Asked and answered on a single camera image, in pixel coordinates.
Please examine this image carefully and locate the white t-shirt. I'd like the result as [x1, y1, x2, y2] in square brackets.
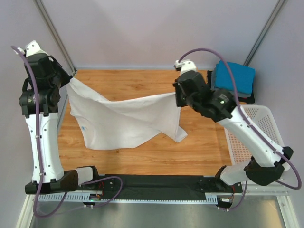
[67, 78, 188, 150]

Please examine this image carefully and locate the aluminium frame rail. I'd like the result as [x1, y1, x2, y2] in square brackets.
[40, 172, 285, 198]

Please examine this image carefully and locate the white plastic perforated basket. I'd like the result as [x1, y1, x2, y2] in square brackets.
[219, 104, 284, 167]

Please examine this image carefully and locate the right aluminium corner post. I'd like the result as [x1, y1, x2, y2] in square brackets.
[243, 0, 288, 67]

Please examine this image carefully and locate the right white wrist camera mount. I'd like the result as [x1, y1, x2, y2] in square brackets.
[174, 59, 197, 75]

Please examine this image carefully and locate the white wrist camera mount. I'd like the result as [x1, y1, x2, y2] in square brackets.
[17, 40, 48, 57]
[174, 59, 197, 75]

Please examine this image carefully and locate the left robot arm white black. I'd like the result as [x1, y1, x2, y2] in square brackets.
[19, 53, 100, 195]

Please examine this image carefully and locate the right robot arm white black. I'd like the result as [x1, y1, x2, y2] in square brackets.
[173, 70, 293, 192]

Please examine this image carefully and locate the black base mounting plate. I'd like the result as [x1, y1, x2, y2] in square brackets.
[82, 174, 243, 200]

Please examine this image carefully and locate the folded black t-shirt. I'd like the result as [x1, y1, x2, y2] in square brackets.
[207, 71, 255, 105]

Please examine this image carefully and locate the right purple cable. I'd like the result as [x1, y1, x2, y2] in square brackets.
[178, 48, 302, 212]

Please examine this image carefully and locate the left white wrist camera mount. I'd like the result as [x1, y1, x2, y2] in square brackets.
[17, 40, 48, 57]

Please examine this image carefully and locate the grey slotted cable duct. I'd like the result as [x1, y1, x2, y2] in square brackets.
[38, 192, 218, 205]

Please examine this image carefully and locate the aluminium corner post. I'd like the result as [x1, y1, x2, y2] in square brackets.
[33, 0, 76, 73]
[243, 0, 288, 67]

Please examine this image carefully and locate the left aluminium corner post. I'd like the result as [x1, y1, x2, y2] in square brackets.
[33, 0, 76, 73]

